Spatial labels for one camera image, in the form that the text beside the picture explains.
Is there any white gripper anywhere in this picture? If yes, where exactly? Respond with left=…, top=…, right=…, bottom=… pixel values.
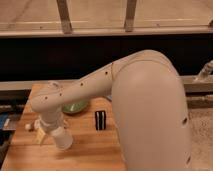
left=35, top=116, right=64, bottom=145

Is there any white ceramic cup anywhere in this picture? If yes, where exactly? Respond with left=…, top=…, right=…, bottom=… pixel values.
left=50, top=127, right=73, bottom=150

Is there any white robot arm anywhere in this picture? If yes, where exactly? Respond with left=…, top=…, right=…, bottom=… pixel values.
left=30, top=50, right=192, bottom=171

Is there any green ceramic bowl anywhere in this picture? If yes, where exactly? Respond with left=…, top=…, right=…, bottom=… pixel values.
left=62, top=100, right=89, bottom=115

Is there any black white striped eraser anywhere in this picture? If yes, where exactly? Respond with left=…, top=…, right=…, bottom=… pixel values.
left=95, top=110, right=106, bottom=130

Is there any white tube package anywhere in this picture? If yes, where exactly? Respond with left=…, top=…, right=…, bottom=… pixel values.
left=25, top=120, right=40, bottom=131

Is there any grey metal window frame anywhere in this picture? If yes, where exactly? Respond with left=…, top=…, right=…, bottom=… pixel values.
left=0, top=0, right=213, bottom=37

